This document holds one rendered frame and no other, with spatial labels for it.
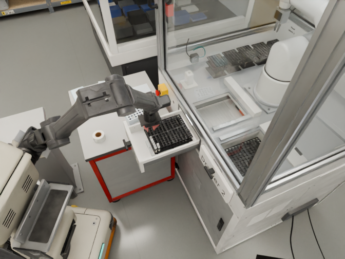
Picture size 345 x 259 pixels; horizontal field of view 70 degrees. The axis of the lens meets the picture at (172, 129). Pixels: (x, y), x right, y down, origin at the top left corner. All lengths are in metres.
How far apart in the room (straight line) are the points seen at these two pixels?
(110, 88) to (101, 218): 1.29
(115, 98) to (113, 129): 0.92
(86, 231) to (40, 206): 0.78
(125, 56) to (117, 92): 1.28
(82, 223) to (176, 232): 0.69
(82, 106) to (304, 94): 0.53
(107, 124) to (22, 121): 0.55
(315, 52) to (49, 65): 3.33
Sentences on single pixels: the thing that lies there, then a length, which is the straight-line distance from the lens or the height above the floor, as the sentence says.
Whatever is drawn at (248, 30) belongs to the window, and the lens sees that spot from 0.77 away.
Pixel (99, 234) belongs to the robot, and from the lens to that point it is 1.81.
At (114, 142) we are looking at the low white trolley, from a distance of 1.52.
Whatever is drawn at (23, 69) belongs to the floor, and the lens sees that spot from 3.72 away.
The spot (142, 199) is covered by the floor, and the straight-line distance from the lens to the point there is 2.14.
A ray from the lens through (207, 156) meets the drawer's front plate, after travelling 1.24.
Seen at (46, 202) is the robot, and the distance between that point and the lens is 1.11.
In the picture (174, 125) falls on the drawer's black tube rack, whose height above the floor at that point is 0.87.
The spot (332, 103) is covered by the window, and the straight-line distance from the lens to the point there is 0.75.
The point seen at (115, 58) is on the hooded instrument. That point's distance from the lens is 1.93.
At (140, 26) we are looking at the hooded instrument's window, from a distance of 1.89.
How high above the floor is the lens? 1.96
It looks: 51 degrees down
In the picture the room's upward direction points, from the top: straight up
